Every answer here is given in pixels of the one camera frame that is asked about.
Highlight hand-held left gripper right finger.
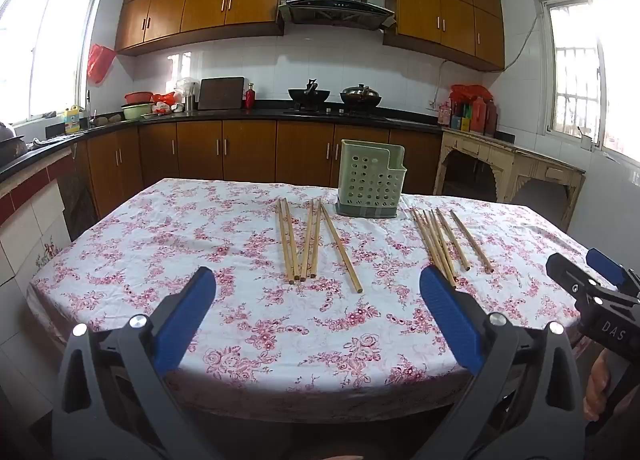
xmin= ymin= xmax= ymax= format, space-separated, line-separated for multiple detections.
xmin=419 ymin=266 xmax=586 ymax=460

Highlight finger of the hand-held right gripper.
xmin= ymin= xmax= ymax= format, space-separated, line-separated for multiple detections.
xmin=546 ymin=253 xmax=608 ymax=313
xmin=587 ymin=248 xmax=640 ymax=291

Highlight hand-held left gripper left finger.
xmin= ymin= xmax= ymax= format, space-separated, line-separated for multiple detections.
xmin=52 ymin=266 xmax=217 ymax=460

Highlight wooden chopstick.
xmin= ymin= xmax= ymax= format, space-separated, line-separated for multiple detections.
xmin=428 ymin=209 xmax=455 ymax=275
xmin=320 ymin=203 xmax=364 ymax=295
xmin=309 ymin=199 xmax=322 ymax=279
xmin=422 ymin=210 xmax=458 ymax=288
xmin=410 ymin=207 xmax=447 ymax=273
xmin=435 ymin=207 xmax=472 ymax=272
xmin=449 ymin=210 xmax=495 ymax=275
xmin=277 ymin=198 xmax=295 ymax=285
xmin=283 ymin=198 xmax=301 ymax=283
xmin=301 ymin=199 xmax=315 ymax=281

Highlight green perforated chopstick holder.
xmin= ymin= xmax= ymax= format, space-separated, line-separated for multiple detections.
xmin=335 ymin=139 xmax=405 ymax=219

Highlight person's right hand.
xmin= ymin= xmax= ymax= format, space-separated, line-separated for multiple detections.
xmin=584 ymin=355 xmax=611 ymax=422

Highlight floral tablecloth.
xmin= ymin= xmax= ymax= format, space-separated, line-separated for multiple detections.
xmin=31 ymin=178 xmax=621 ymax=421

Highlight cream side table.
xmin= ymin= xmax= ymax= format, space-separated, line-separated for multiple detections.
xmin=433 ymin=128 xmax=587 ymax=231

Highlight wooden base cabinets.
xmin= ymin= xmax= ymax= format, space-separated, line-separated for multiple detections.
xmin=75 ymin=120 xmax=443 ymax=221

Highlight red sauce bottle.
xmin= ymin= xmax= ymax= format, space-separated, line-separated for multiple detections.
xmin=471 ymin=97 xmax=487 ymax=135

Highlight window with grille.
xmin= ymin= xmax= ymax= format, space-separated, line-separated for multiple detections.
xmin=537 ymin=0 xmax=640 ymax=163

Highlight black countertop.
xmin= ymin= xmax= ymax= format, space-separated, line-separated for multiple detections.
xmin=0 ymin=107 xmax=443 ymax=177

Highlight green basin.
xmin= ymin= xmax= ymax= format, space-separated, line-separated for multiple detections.
xmin=121 ymin=102 xmax=155 ymax=121

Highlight red bag on counter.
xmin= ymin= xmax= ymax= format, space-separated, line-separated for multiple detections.
xmin=151 ymin=92 xmax=184 ymax=115

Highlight dark cutting board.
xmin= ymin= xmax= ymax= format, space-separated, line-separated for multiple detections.
xmin=198 ymin=76 xmax=246 ymax=111

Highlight clear plastic bag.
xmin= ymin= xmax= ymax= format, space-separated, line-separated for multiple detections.
xmin=175 ymin=77 xmax=202 ymax=101

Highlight gas stove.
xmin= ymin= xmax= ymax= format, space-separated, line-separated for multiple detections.
xmin=282 ymin=107 xmax=390 ymax=121

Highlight wok with lid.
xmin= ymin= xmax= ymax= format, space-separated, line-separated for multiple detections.
xmin=340 ymin=84 xmax=383 ymax=108

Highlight black open wok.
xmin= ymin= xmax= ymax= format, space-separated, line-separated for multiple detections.
xmin=288 ymin=78 xmax=332 ymax=108

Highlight metal pot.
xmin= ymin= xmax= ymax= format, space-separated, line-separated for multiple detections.
xmin=0 ymin=122 xmax=27 ymax=159

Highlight hanging red plastic bag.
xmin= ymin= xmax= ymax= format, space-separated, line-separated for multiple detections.
xmin=87 ymin=44 xmax=117 ymax=85

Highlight window beside sink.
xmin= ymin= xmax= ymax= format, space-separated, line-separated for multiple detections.
xmin=0 ymin=0 xmax=103 ymax=127

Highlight wall cable near window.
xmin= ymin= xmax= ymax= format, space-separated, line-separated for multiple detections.
xmin=504 ymin=14 xmax=544 ymax=71

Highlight wall cable to socket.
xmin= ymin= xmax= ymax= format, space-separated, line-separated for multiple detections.
xmin=431 ymin=58 xmax=452 ymax=106

